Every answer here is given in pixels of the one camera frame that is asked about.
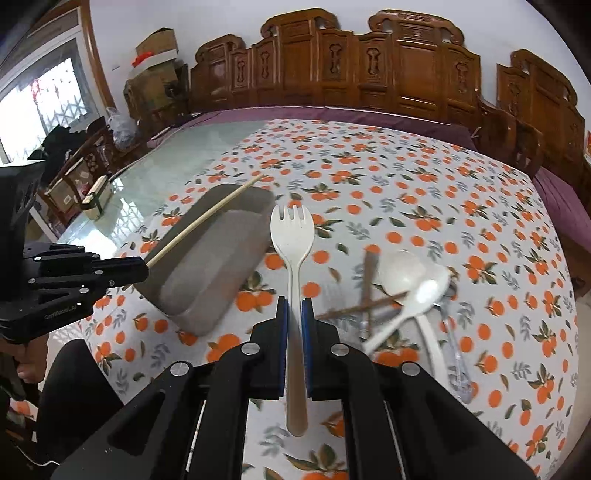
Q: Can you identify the person's left hand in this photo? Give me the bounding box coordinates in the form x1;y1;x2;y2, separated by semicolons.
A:
16;342;48;384

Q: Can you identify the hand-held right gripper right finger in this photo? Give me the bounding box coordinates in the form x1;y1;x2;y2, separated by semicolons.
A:
301;298;539;480

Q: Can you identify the white cardboard box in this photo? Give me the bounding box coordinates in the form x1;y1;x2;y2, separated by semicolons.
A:
129;50;178;79

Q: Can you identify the clear plastic bag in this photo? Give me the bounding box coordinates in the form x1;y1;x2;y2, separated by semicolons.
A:
106;107;139;151

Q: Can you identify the large brown cardboard box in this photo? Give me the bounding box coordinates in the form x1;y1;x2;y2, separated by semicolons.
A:
124;65;190;125

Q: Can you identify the large white soup spoon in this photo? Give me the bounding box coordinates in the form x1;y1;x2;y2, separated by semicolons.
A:
376;250;451;384

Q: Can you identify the wooden side chair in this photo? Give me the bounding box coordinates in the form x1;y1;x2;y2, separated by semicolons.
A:
37;129;116;232

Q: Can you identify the wooden chopstick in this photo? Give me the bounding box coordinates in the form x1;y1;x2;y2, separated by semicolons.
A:
146;174;266;267
318;291;409;320
361;251;376;333

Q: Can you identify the carved wooden armchair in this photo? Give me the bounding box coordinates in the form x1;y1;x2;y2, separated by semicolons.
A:
480;48;591;185

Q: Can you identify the small brown cardboard box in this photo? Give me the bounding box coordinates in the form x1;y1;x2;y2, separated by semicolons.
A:
135;28;178;58

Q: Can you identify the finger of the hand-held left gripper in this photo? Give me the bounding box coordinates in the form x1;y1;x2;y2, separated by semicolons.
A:
28;270;149;301
25;244;149;278

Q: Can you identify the white plastic fork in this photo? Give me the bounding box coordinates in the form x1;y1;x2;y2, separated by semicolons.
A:
270;203;316;438

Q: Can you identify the metal spoon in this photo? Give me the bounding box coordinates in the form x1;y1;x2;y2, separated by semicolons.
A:
436;279;475;404

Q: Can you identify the purple armchair cushion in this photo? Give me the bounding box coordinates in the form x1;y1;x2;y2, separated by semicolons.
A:
533;166;591;259

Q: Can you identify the grey rectangular tray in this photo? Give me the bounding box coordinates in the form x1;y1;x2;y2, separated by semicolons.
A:
133;183;277;337

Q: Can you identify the small white spoon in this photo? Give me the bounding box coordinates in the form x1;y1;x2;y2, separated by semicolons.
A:
361;267;452;355

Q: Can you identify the orange print tablecloth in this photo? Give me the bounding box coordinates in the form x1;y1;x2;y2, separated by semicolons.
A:
78;117;580;480

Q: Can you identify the carved wooden bench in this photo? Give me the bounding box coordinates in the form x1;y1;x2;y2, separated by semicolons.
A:
189;8;483;125

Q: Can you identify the person's black-clad leg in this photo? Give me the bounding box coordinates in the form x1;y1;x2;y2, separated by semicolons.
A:
36;339;126;464

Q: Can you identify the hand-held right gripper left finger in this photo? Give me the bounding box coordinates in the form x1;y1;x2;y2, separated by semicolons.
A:
51;296;289;480

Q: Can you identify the window with metal grille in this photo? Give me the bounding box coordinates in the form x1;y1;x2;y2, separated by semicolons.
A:
0;37;107;167

